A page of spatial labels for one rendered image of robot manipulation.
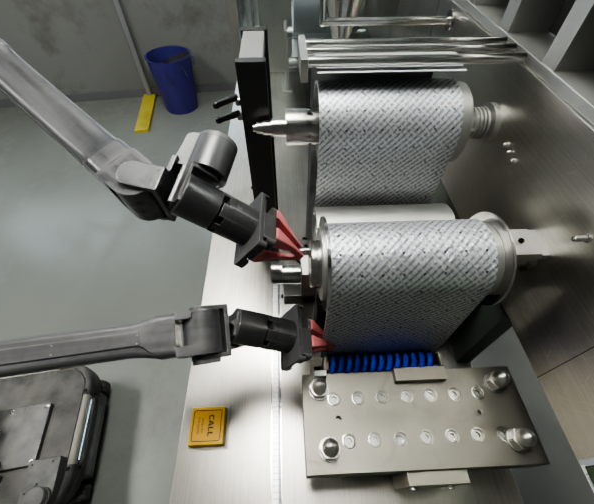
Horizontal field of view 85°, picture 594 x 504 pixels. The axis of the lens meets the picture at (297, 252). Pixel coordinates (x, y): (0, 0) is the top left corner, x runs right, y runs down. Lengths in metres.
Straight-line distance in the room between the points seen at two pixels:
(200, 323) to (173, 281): 1.62
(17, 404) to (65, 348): 1.30
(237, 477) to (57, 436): 1.06
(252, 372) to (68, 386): 1.09
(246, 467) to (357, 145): 0.64
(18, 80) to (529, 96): 0.76
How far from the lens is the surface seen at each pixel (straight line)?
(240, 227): 0.44
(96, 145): 0.52
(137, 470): 1.80
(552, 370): 0.63
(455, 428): 0.70
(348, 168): 0.61
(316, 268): 0.48
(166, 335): 0.52
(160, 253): 2.29
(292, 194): 1.15
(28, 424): 1.76
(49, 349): 0.56
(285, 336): 0.56
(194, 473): 0.79
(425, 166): 0.65
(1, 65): 0.70
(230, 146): 0.48
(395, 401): 0.67
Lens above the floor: 1.66
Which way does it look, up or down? 52 degrees down
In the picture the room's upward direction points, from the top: straight up
